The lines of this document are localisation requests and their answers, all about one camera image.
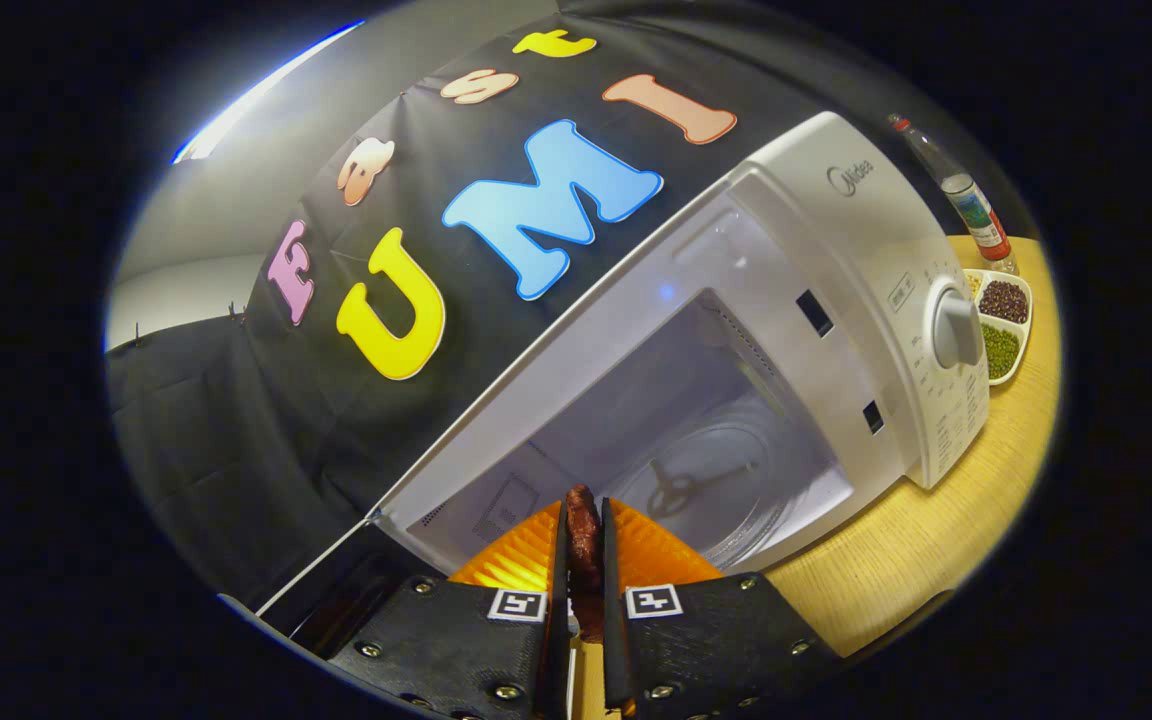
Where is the clear plastic water bottle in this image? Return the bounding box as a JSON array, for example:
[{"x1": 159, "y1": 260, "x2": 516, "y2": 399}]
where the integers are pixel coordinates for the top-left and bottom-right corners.
[{"x1": 886, "y1": 112, "x2": 1020, "y2": 276}]

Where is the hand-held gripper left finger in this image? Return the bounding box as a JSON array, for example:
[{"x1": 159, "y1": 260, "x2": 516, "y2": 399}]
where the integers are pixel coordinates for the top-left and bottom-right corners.
[{"x1": 328, "y1": 500, "x2": 572, "y2": 720}]

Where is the white divided bean dish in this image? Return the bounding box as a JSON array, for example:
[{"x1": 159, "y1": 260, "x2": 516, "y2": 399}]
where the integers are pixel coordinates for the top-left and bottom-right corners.
[{"x1": 961, "y1": 267, "x2": 1034, "y2": 387}]

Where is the reddish brown meat strip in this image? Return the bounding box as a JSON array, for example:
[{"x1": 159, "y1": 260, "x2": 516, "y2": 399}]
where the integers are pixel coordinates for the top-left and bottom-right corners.
[{"x1": 564, "y1": 484, "x2": 605, "y2": 644}]

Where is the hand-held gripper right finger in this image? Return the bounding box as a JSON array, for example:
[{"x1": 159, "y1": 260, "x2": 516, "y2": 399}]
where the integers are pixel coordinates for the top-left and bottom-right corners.
[{"x1": 601, "y1": 497, "x2": 845, "y2": 720}]

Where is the white toaster oven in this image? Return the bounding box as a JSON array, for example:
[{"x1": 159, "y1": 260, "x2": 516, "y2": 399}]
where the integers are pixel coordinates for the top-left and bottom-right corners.
[{"x1": 256, "y1": 110, "x2": 992, "y2": 651}]

